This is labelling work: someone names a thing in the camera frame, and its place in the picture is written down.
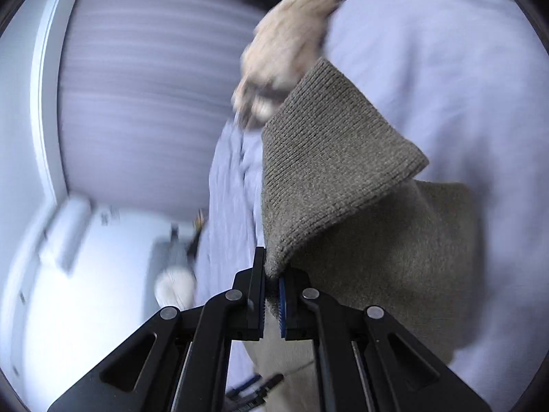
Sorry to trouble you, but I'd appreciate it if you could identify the white fluffy slipper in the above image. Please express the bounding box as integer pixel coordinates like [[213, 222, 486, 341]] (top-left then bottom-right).
[[154, 267, 196, 310]]

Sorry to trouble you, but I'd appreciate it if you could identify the grey curtain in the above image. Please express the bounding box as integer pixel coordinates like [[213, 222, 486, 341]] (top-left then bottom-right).
[[58, 0, 262, 217]]

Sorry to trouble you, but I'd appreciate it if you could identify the beige striped plush cloth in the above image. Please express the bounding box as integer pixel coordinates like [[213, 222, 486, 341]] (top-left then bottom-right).
[[232, 0, 341, 131]]

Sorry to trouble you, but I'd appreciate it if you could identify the brown knit sweater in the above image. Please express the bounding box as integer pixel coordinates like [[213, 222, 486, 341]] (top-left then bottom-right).
[[244, 57, 479, 412]]

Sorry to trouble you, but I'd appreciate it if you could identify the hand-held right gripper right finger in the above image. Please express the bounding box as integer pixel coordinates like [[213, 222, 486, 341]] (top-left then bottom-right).
[[279, 268, 492, 412]]

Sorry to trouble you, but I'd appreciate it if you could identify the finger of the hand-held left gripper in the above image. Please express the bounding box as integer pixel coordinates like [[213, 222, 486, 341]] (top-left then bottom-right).
[[225, 373, 284, 411]]

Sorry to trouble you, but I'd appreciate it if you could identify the lavender embossed blanket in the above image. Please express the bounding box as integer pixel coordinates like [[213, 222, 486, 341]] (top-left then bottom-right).
[[195, 0, 546, 398]]

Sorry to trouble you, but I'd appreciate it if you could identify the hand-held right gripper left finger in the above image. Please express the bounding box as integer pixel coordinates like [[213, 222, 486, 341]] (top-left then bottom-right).
[[47, 247, 266, 412]]

